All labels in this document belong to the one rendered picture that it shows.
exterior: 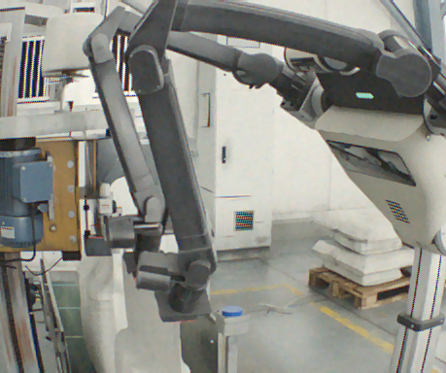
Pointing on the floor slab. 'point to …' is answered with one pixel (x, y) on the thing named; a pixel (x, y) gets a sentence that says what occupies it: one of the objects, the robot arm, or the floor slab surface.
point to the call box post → (230, 355)
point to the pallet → (340, 286)
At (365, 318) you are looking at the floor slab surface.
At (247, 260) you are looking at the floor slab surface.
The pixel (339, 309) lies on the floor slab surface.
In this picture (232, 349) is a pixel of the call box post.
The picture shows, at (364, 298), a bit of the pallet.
